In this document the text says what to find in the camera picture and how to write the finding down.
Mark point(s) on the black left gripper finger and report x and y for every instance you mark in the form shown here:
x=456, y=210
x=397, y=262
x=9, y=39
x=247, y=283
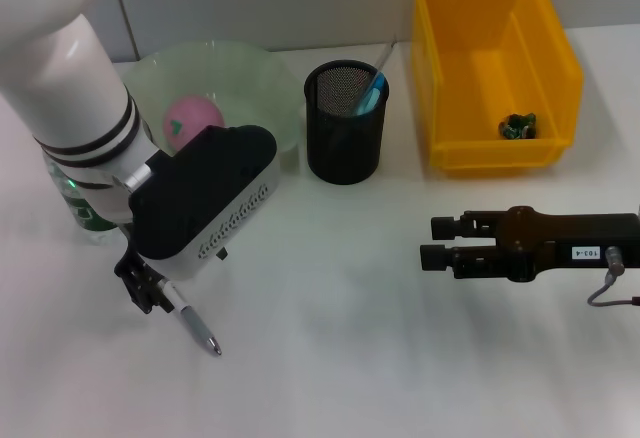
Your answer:
x=137, y=293
x=159, y=285

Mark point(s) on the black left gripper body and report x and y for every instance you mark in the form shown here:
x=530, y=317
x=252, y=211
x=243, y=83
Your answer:
x=129, y=253

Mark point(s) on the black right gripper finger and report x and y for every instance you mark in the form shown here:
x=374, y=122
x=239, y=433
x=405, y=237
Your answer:
x=435, y=258
x=447, y=228

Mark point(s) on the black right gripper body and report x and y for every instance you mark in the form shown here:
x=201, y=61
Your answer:
x=575, y=243

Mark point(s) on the white grey ballpoint pen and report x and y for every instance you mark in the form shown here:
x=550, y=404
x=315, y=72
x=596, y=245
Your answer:
x=192, y=318

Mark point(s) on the clear green-label water bottle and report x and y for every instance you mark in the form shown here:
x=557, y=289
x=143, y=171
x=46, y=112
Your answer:
x=90, y=218

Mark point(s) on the green plastic wrapper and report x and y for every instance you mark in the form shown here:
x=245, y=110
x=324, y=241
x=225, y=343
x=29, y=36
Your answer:
x=517, y=127

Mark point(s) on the pink peach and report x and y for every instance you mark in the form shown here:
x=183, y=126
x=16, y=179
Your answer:
x=187, y=118

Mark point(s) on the blue scissors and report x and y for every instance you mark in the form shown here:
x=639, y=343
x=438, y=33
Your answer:
x=372, y=98

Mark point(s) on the clear plastic ruler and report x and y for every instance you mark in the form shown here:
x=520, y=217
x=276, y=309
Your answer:
x=384, y=58

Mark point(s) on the black mesh pen cup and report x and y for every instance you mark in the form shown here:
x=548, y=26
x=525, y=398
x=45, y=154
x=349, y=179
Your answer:
x=345, y=158

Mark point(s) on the green glass fruit plate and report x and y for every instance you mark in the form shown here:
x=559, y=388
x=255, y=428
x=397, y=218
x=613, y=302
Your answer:
x=240, y=83

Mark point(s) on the yellow plastic bin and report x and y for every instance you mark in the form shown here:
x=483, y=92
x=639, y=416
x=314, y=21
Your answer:
x=495, y=68

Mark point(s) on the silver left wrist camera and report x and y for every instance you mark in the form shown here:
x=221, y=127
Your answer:
x=210, y=198

